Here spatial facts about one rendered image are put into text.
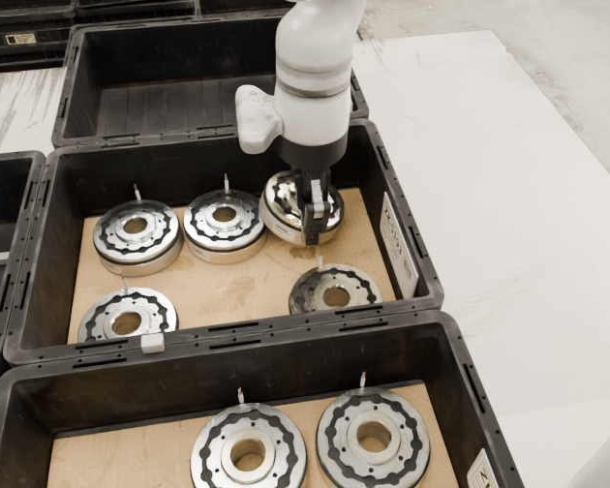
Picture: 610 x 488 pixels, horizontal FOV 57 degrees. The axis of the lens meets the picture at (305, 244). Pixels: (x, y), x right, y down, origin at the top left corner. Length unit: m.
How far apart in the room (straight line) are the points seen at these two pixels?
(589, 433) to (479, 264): 0.28
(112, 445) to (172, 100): 0.58
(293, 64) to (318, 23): 0.04
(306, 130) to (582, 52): 2.59
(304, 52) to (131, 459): 0.40
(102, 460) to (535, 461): 0.48
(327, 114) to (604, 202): 0.64
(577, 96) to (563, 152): 1.59
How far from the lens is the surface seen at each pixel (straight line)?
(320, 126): 0.54
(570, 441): 0.77
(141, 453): 0.58
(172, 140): 0.71
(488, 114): 1.19
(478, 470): 0.51
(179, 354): 0.50
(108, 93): 1.02
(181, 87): 1.00
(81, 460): 0.60
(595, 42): 3.18
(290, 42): 0.51
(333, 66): 0.51
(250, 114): 0.56
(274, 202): 0.67
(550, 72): 2.85
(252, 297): 0.65
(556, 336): 0.85
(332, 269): 0.64
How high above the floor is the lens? 1.35
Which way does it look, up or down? 48 degrees down
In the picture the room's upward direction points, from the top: straight up
